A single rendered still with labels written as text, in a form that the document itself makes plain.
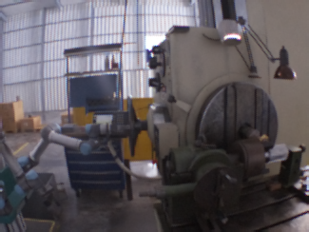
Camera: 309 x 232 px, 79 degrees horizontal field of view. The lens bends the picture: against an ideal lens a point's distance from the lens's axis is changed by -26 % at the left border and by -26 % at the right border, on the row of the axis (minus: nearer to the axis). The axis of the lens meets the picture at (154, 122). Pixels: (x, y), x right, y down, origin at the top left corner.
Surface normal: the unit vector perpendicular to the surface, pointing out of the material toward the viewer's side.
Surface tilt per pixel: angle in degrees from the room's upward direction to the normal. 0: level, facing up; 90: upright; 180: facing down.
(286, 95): 90
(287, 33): 90
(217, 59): 90
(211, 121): 90
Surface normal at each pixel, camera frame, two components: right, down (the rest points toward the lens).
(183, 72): 0.14, 0.18
